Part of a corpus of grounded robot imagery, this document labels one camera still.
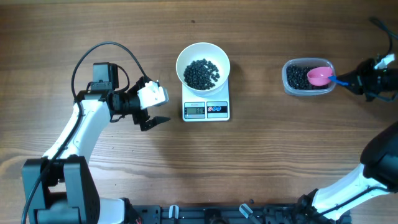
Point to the white digital kitchen scale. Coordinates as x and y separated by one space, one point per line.
204 108

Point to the black beans in container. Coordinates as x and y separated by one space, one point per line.
297 78

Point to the white paper bowl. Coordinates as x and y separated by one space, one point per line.
200 51

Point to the clear plastic bean container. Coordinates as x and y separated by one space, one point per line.
302 63

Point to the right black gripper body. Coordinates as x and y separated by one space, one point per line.
374 81

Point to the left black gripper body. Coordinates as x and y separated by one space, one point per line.
130 103

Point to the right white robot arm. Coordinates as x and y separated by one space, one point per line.
376 173

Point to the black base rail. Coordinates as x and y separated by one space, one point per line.
268 214

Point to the pink scoop blue handle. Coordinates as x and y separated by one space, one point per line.
321 76

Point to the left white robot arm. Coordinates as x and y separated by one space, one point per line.
59 187

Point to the black beans in bowl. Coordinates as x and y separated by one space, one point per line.
201 74

